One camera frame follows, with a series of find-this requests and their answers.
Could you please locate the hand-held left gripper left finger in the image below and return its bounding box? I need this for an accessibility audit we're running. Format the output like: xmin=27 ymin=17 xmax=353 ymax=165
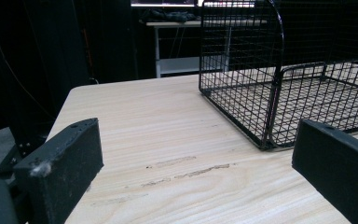
xmin=13 ymin=117 xmax=104 ymax=224

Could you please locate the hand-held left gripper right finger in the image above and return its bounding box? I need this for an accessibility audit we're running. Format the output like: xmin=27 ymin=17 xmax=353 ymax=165
xmin=291 ymin=119 xmax=358 ymax=224

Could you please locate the dark curtain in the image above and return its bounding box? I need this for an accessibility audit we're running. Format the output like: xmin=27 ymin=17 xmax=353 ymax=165
xmin=0 ymin=0 xmax=138 ymax=141

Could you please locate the dark cloth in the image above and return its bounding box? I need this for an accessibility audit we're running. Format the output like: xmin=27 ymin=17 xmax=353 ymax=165
xmin=142 ymin=8 xmax=198 ymax=23

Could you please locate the black wire basket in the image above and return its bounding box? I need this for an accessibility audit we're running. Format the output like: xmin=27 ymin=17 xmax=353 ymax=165
xmin=198 ymin=0 xmax=358 ymax=151

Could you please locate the thin cable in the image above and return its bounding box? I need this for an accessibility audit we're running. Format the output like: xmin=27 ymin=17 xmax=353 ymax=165
xmin=0 ymin=0 xmax=56 ymax=120

